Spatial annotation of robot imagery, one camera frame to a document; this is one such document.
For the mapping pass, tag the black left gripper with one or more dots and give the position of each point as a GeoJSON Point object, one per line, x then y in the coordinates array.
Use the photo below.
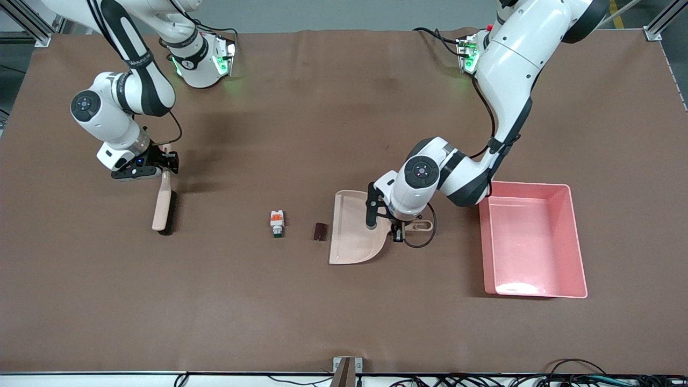
{"type": "Point", "coordinates": [397, 230]}

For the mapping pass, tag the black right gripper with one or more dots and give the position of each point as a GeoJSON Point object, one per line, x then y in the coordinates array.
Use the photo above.
{"type": "Point", "coordinates": [159, 159]}

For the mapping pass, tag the beige hand brush black bristles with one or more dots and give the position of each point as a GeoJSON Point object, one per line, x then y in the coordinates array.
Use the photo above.
{"type": "Point", "coordinates": [161, 204]}

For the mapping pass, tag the beige plastic dustpan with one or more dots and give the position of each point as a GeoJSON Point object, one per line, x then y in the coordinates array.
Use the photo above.
{"type": "Point", "coordinates": [352, 231]}

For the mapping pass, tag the dark brown cylindrical capacitor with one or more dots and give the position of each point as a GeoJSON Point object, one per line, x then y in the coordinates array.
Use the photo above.
{"type": "Point", "coordinates": [320, 231]}

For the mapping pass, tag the white orange green push-button switch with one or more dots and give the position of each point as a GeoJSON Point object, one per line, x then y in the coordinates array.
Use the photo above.
{"type": "Point", "coordinates": [277, 223]}

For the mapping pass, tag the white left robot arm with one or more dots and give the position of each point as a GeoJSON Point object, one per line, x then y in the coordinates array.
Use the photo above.
{"type": "Point", "coordinates": [510, 59]}

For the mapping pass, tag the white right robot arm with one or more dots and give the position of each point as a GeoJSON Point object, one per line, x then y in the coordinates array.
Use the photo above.
{"type": "Point", "coordinates": [110, 126]}

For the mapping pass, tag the pink plastic bin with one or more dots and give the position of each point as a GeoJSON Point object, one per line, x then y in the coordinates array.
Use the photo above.
{"type": "Point", "coordinates": [532, 242]}

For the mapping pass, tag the brown table mat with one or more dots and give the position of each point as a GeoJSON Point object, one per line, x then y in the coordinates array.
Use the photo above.
{"type": "Point", "coordinates": [215, 301]}

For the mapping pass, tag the metal table edge bracket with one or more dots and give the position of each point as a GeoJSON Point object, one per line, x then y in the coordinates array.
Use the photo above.
{"type": "Point", "coordinates": [347, 368]}

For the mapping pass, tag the aluminium frame post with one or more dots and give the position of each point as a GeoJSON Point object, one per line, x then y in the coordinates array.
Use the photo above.
{"type": "Point", "coordinates": [32, 24]}
{"type": "Point", "coordinates": [664, 21]}

